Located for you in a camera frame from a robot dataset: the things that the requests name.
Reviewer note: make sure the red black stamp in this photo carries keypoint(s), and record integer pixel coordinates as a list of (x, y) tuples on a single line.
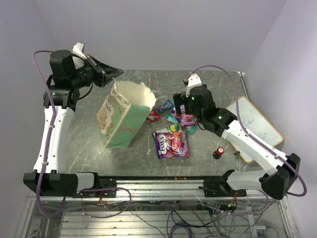
[(218, 153)]

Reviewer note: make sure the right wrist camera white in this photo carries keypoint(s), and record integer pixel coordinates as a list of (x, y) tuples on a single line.
[(192, 81)]

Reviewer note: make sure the teal candy packet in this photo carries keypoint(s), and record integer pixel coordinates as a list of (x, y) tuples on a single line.
[(172, 118)]

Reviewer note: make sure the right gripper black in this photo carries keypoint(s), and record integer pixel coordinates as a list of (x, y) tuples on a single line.
[(181, 98)]

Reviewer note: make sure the small blue candy packet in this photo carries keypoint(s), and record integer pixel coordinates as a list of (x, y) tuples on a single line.
[(168, 105)]

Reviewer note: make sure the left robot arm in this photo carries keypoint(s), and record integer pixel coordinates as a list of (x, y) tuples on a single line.
[(70, 73)]

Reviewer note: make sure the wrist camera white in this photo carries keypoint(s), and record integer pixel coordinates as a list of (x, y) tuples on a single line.
[(192, 81), (78, 49)]

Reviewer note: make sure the small red snack packet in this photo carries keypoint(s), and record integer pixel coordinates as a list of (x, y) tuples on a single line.
[(153, 116)]

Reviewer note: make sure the yellow gummy candy packet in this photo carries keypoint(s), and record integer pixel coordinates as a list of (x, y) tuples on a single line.
[(172, 128)]

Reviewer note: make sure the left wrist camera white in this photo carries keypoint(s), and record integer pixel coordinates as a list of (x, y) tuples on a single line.
[(78, 49)]

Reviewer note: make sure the green patterned paper bag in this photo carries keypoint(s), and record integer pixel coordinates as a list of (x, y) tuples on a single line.
[(123, 112)]

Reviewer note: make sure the purple berries candy packet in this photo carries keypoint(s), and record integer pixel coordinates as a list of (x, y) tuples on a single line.
[(184, 119)]

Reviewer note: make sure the aluminium rail frame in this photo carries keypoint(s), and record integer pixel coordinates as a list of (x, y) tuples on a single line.
[(158, 207)]

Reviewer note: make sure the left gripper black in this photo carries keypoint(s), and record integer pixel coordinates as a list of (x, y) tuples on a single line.
[(103, 72)]

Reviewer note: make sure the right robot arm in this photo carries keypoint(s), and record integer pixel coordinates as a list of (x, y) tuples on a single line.
[(279, 170)]

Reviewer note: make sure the small whiteboard yellow frame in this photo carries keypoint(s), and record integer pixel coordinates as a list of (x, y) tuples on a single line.
[(257, 123)]

